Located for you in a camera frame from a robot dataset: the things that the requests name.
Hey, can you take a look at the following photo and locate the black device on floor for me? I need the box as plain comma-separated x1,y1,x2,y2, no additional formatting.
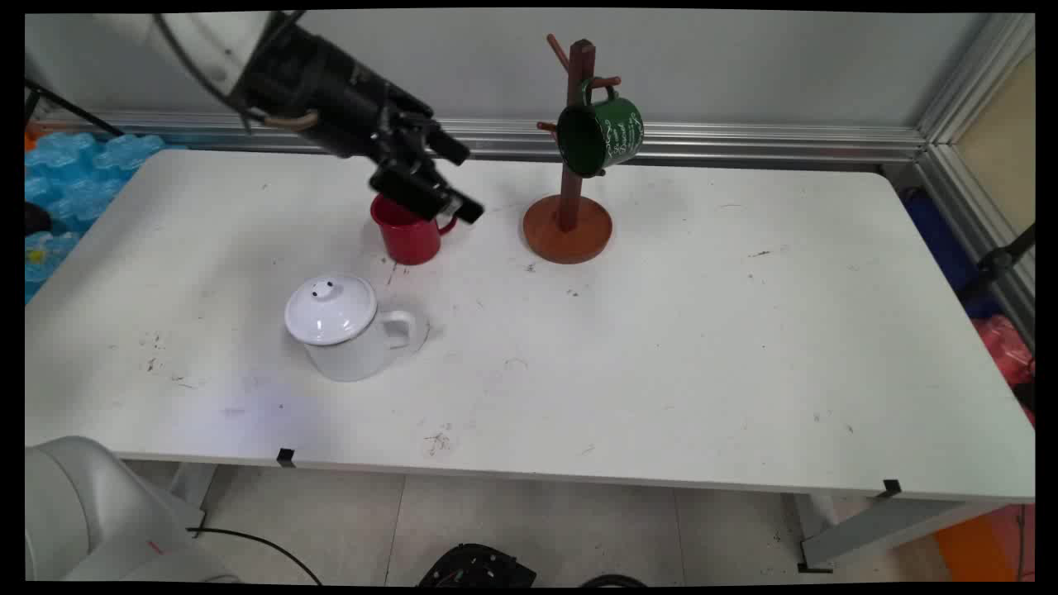
417,543,538,589

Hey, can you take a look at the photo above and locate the red enamel mug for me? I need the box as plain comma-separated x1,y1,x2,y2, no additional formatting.
369,194,458,266

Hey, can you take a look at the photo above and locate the black stand rod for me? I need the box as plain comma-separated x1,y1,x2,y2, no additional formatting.
25,79,126,138

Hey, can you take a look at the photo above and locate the white enamel pot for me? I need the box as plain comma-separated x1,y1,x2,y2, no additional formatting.
298,307,417,383

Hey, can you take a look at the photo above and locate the black floor cable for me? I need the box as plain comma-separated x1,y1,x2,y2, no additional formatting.
186,526,325,586

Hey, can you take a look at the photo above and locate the aluminium corner frame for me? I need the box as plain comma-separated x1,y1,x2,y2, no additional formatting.
913,12,1036,348

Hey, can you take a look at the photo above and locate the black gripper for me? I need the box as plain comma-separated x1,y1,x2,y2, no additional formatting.
238,23,486,226

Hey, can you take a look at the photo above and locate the green enamel mug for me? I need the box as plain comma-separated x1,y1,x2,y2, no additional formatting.
556,79,645,179

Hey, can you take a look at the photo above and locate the red plastic bag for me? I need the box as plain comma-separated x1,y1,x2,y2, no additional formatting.
971,314,1036,427

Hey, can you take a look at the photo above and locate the white table leg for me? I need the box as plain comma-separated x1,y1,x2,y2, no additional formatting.
169,463,218,510
796,494,1014,574

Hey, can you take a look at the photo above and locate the white rounded machine housing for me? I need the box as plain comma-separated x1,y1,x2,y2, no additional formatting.
25,436,242,583

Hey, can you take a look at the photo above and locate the long aluminium frame rail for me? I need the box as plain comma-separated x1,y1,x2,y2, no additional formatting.
25,110,928,164

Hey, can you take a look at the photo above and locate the wrist cable with beige end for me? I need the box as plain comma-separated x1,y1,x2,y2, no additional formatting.
151,12,320,133

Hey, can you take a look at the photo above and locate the orange box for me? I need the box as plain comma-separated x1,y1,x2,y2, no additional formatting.
934,504,1036,583

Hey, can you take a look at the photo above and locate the white pot lid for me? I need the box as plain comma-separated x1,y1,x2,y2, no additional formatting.
284,274,379,346

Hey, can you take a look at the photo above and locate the blue bag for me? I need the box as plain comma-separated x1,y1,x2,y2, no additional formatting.
901,188,1003,320

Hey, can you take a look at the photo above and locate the brown wooden mug tree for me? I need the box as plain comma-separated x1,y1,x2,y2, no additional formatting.
522,34,622,265

